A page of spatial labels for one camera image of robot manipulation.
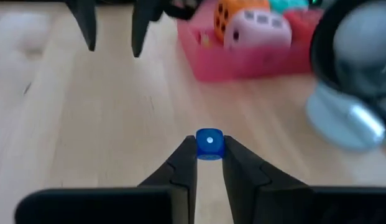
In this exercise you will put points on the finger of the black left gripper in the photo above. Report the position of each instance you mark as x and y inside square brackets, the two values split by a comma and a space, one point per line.
[143, 21]
[85, 21]

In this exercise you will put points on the large teal foam die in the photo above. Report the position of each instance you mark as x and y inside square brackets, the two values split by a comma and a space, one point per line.
[287, 4]

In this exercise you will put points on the small blue die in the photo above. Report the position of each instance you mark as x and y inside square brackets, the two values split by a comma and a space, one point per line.
[210, 144]

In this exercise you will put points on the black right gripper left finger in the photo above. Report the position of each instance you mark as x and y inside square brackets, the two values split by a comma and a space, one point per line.
[183, 186]

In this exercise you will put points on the large pink foam die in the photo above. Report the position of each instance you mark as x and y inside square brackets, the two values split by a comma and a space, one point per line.
[261, 34]

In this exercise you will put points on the pink plastic bin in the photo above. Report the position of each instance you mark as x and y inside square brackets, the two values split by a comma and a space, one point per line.
[242, 65]

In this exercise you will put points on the large orange foam die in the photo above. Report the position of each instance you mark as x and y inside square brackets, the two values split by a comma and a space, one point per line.
[239, 4]

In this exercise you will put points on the large red foam die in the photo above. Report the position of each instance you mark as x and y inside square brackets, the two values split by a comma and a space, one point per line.
[304, 28]

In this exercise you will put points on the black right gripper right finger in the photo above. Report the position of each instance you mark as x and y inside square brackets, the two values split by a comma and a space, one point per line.
[248, 193]

